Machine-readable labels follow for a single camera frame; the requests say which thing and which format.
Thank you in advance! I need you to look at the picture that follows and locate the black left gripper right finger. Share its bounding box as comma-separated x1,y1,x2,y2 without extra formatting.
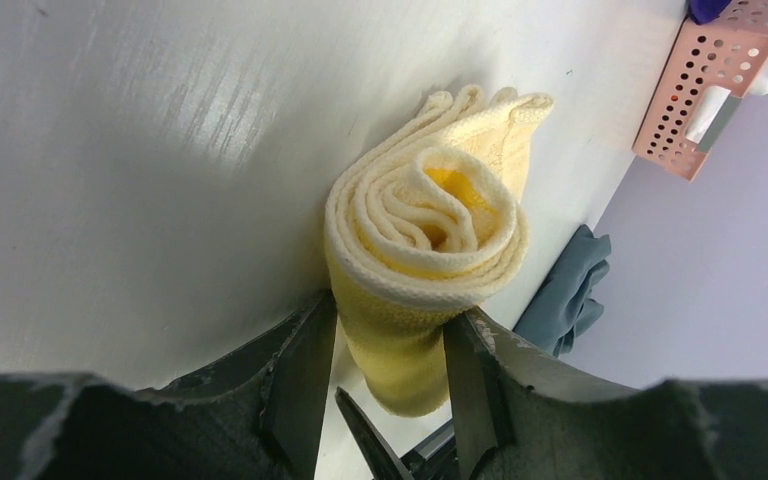
444,308,768,479

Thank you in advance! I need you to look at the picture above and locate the pink plastic basket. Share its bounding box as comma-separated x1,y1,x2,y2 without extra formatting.
633,0,768,181

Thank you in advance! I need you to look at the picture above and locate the purple cloth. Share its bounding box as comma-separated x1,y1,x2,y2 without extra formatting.
686,0,731,25

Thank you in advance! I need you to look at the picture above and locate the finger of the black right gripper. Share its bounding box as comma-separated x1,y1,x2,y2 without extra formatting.
335,387,414,480

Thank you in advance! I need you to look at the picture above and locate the dark teal cloth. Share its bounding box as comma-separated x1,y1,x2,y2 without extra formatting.
513,224,612,357

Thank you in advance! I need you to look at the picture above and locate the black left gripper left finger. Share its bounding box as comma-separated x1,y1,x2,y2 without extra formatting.
0,291,337,479

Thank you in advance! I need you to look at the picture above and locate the yellow cloth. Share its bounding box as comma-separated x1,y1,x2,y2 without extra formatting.
324,85,554,417

